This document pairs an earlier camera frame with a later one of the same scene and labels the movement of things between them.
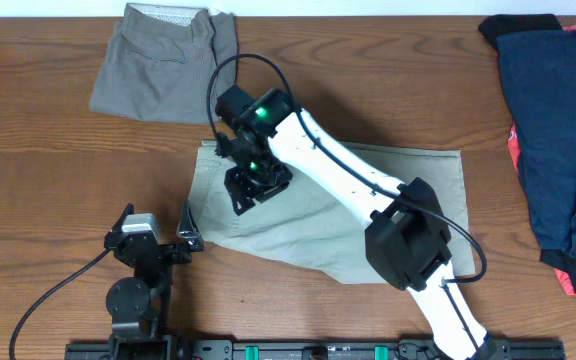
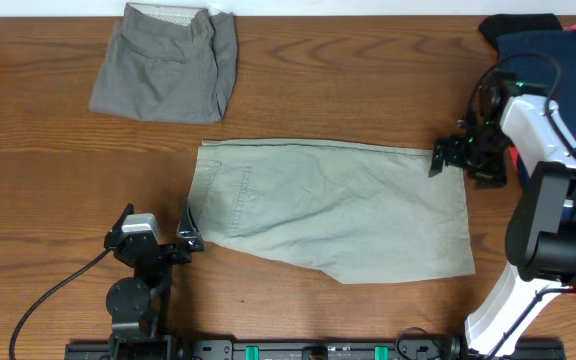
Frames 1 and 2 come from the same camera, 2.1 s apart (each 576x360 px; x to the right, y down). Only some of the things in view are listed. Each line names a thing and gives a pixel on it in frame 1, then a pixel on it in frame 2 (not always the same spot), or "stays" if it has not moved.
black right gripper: [238, 172] -> [495, 175]
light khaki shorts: [305, 225] stays
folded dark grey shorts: [160, 61] stays
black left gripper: [191, 239] stays
